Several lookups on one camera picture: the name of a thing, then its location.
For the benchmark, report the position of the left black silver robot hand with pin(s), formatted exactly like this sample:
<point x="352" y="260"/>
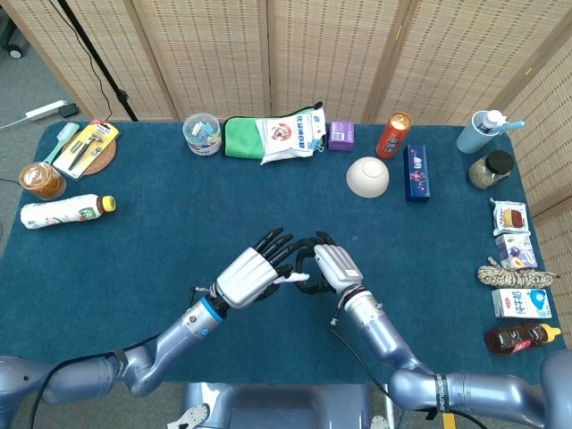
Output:
<point x="243" y="279"/>

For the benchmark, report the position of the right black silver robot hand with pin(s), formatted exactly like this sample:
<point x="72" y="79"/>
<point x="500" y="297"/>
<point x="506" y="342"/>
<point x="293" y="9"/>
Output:
<point x="337" y="268"/>

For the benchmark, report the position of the small white object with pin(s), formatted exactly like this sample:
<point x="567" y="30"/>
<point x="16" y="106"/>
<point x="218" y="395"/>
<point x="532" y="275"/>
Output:
<point x="292" y="278"/>

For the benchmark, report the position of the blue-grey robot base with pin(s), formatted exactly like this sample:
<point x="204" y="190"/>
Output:
<point x="277" y="404"/>

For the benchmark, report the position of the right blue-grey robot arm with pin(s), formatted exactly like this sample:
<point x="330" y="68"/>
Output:
<point x="380" y="330"/>

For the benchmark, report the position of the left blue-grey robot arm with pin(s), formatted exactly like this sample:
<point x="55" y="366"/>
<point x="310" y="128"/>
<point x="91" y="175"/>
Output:
<point x="179" y="335"/>

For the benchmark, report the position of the teal table mat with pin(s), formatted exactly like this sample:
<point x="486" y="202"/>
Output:
<point x="179" y="223"/>

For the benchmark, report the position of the cream upturned bowl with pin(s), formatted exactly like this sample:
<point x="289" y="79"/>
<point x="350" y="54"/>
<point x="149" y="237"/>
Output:
<point x="367" y="176"/>

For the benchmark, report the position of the blue binder clip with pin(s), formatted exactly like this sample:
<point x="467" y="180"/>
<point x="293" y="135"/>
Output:
<point x="316" y="145"/>

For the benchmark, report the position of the dark blue long box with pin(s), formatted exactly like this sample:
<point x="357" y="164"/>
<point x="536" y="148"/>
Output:
<point x="417" y="172"/>

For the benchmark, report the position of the purple small box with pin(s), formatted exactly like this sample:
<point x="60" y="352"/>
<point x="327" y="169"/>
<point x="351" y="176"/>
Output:
<point x="341" y="135"/>

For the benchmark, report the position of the white printed plastic packet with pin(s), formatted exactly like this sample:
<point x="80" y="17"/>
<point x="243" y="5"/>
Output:
<point x="288" y="136"/>

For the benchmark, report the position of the green folded cloth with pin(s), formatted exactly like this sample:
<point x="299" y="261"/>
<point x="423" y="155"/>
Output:
<point x="239" y="136"/>

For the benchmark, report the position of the orange soda can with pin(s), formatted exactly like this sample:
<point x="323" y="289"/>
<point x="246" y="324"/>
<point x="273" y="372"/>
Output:
<point x="393" y="136"/>

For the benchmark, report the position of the clear jar of clips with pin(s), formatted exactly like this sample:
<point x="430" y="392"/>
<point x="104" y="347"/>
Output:
<point x="202" y="134"/>

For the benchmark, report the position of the purple drink carton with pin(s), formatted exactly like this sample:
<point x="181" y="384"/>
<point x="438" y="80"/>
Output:
<point x="515" y="251"/>

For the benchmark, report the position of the cake snack packet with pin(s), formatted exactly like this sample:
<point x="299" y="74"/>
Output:
<point x="510" y="217"/>

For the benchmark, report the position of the glass jar black lid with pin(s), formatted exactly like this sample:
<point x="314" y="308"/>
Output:
<point x="489" y="170"/>

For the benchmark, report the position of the white blue milk carton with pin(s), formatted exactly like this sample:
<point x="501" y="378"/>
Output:
<point x="520" y="303"/>

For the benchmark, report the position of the round woven coaster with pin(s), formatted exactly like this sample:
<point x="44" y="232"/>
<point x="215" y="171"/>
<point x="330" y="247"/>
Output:
<point x="102" y="156"/>

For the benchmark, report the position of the light blue cup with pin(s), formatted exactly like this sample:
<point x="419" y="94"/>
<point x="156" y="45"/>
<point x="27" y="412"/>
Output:
<point x="473" y="136"/>

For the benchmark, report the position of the white drink bottle yellow cap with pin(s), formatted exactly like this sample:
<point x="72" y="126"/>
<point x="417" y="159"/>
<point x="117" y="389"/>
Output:
<point x="62" y="211"/>

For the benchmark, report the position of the brown syrup bottle yellow cap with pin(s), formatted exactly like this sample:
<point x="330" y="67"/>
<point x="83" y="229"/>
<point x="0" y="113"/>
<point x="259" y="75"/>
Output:
<point x="518" y="338"/>

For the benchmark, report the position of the yellow razor package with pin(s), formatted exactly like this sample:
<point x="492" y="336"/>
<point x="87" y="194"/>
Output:
<point x="87" y="149"/>

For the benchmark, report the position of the white tube in cup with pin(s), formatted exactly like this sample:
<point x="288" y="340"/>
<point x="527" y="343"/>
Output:
<point x="491" y="120"/>

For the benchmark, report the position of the brown drink cup clear lid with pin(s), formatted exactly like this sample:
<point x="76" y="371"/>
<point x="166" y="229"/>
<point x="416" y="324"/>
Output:
<point x="42" y="180"/>

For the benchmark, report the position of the blue toothbrush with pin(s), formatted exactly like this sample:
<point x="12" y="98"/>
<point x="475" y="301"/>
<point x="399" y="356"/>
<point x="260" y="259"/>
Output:
<point x="511" y="126"/>

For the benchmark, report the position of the mint green brush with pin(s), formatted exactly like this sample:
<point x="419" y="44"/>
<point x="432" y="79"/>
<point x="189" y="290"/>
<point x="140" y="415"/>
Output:
<point x="60" y="140"/>

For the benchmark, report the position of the black power adapter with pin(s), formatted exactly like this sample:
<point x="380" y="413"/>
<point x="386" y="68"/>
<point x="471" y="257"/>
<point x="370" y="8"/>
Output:
<point x="68" y="110"/>

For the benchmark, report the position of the black tripod stand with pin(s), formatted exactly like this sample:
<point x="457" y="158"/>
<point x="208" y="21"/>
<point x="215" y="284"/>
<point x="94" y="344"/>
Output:
<point x="98" y="62"/>

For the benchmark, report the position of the white power strip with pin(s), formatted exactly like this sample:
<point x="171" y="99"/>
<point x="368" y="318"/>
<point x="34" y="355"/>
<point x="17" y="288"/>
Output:
<point x="44" y="110"/>

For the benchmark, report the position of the black chair caster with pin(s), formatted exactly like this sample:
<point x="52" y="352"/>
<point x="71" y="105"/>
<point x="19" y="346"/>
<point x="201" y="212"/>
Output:
<point x="13" y="44"/>

